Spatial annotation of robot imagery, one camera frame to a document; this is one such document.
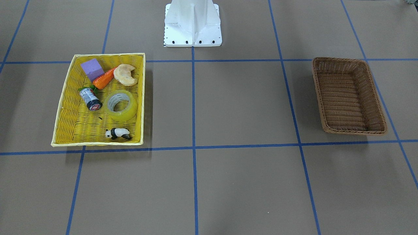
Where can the yellow tape roll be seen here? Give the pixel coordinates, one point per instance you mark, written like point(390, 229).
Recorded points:
point(116, 97)

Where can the yellow woven basket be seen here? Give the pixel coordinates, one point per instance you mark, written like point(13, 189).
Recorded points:
point(75, 125)

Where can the brown wicker basket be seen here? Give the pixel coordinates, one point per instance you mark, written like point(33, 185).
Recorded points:
point(347, 97)

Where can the panda figurine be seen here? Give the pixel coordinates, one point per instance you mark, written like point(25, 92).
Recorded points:
point(116, 133)

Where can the toy croissant bread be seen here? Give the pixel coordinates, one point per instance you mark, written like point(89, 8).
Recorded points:
point(123, 74)

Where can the orange toy carrot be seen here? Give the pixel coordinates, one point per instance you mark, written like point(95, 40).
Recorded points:
point(103, 80)

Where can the small toy can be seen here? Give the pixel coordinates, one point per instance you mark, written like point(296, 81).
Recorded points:
point(91, 101)

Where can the purple foam block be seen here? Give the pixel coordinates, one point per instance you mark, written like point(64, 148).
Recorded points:
point(92, 69)

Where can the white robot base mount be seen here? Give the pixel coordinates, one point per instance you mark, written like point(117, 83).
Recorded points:
point(192, 23)

